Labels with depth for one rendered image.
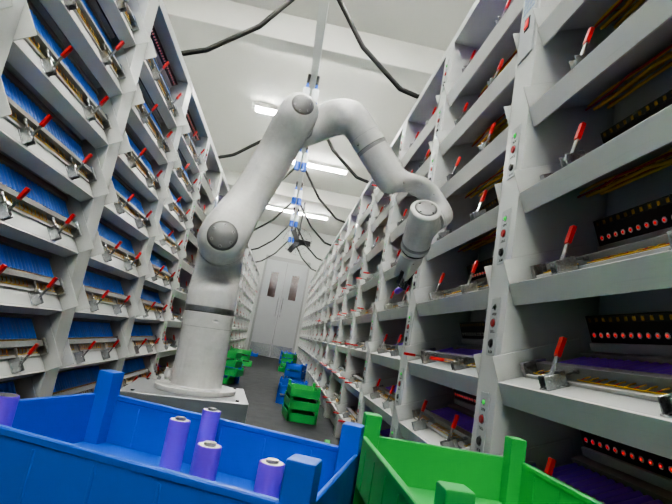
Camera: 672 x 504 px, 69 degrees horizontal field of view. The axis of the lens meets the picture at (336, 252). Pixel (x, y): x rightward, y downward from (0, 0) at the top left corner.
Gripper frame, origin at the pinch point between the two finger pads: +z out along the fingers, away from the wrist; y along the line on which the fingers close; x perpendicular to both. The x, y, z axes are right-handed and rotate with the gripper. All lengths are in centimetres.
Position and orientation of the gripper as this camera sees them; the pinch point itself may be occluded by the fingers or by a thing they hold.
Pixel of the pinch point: (405, 281)
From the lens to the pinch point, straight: 156.8
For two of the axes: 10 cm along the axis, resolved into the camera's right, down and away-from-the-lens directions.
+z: -0.8, 6.7, 7.4
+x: 8.0, 4.9, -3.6
